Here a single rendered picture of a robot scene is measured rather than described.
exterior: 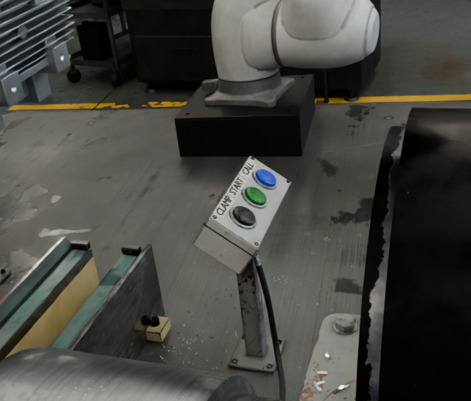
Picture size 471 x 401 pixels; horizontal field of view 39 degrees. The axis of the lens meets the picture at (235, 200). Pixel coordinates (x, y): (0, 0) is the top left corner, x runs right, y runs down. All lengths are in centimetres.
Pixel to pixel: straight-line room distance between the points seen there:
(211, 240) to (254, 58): 84
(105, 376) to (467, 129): 31
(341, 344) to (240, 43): 117
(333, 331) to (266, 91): 118
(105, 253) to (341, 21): 69
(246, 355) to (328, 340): 53
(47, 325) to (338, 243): 54
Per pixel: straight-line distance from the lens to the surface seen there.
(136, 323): 101
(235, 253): 79
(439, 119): 26
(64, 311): 104
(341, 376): 44
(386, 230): 23
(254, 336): 96
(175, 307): 111
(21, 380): 48
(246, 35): 155
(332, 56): 150
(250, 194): 83
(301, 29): 149
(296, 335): 103
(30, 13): 80
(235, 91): 161
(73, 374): 48
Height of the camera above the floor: 147
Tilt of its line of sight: 29 degrees down
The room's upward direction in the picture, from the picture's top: 7 degrees counter-clockwise
